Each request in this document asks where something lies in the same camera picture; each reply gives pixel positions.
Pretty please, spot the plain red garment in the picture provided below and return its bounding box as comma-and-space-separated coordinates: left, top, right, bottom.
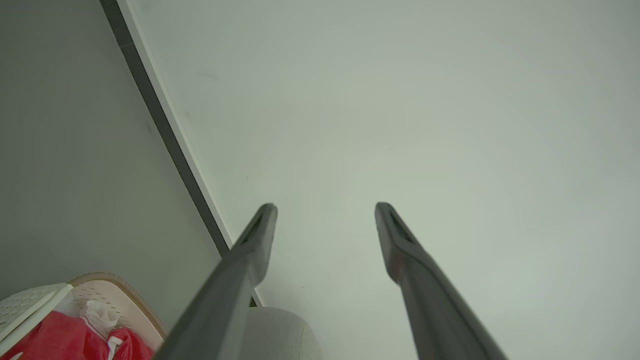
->
0, 310, 108, 360

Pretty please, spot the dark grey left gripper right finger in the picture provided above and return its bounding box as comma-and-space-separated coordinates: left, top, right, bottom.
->
375, 202, 508, 360

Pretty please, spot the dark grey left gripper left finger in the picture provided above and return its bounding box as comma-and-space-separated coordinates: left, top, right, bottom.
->
152, 203, 278, 360

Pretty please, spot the red and white garment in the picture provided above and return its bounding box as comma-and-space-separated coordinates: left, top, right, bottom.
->
80, 299, 155, 360

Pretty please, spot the dark wall trim strip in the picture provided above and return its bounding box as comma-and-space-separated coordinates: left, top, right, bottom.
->
99, 0, 264, 307

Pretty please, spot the white perforated laundry basket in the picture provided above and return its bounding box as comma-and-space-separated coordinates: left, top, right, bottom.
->
0, 272, 168, 360

